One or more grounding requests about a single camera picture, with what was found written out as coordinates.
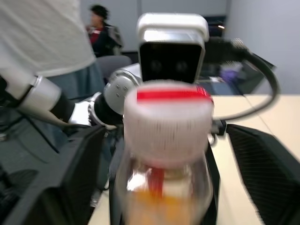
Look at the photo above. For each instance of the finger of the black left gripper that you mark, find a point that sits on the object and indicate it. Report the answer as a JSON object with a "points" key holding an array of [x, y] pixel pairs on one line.
{"points": [[113, 187]]}

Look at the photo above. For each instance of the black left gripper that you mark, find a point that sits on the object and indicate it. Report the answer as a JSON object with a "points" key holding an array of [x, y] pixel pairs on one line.
{"points": [[220, 127]]}

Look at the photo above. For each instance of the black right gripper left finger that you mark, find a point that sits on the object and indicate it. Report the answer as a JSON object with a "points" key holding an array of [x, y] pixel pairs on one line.
{"points": [[70, 178]]}

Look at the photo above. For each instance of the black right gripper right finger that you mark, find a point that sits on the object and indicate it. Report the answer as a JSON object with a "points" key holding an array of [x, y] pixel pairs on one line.
{"points": [[264, 173]]}

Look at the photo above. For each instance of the clear bottle with white cap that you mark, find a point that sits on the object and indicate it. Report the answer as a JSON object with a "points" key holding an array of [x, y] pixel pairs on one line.
{"points": [[164, 131]]}

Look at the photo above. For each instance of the purple object on desk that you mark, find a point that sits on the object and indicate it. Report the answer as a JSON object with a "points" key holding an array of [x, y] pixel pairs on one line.
{"points": [[230, 71]]}

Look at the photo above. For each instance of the gray office chair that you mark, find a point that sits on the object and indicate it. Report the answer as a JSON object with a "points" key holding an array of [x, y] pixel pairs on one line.
{"points": [[114, 64]]}

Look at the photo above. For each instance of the person in white shirt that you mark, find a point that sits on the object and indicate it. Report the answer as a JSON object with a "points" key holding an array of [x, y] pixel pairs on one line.
{"points": [[42, 35]]}

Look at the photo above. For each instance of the seated person with dark hair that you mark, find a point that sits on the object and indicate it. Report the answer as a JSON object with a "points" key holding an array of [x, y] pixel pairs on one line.
{"points": [[103, 32]]}

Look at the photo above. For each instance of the white depth camera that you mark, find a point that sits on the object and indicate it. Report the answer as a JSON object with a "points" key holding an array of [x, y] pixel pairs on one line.
{"points": [[171, 47]]}

